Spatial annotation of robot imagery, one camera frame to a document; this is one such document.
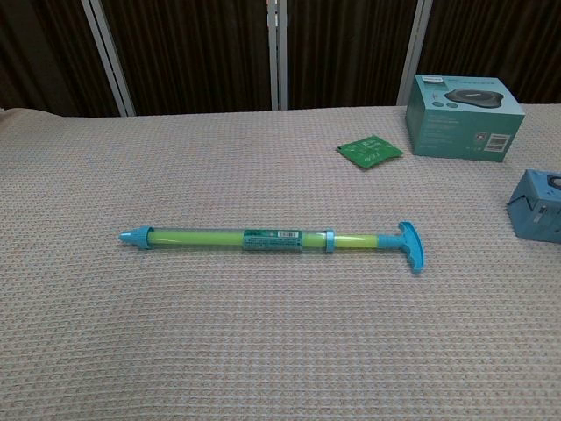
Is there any dark folding screen panel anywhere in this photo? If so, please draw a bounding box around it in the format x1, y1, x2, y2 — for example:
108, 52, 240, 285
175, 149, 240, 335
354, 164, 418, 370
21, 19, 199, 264
396, 0, 561, 106
0, 0, 132, 118
277, 0, 433, 111
89, 0, 280, 118

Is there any green foil packet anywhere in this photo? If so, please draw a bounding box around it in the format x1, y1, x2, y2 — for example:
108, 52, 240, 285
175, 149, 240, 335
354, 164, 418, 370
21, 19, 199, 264
336, 135, 404, 170

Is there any light blue cardboard box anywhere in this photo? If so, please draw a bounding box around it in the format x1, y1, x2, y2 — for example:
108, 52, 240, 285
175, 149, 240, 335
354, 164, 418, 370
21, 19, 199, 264
505, 168, 561, 245

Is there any clear plastic tube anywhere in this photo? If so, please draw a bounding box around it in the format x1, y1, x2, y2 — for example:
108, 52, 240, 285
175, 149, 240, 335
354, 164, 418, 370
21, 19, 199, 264
117, 223, 337, 255

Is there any teal printed product box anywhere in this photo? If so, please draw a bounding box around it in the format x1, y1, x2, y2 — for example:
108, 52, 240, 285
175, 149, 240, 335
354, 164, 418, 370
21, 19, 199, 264
403, 73, 527, 164

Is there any beige woven tablecloth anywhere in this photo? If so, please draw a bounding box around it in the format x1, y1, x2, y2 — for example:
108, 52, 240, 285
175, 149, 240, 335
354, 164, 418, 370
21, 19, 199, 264
0, 103, 561, 421

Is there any blue green water pump toy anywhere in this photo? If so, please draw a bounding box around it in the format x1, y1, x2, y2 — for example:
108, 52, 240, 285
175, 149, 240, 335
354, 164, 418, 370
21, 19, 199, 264
148, 221, 427, 276

